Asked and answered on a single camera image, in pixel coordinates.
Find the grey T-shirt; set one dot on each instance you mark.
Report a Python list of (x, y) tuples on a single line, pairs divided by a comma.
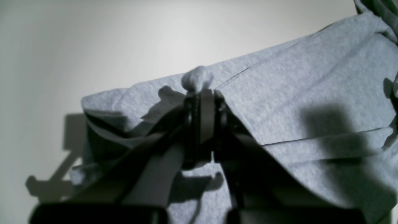
[(325, 105)]

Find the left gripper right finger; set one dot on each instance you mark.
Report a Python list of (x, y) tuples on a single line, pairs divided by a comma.
[(261, 189)]

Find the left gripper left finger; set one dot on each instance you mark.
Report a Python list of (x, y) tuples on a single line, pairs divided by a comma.
[(136, 189)]

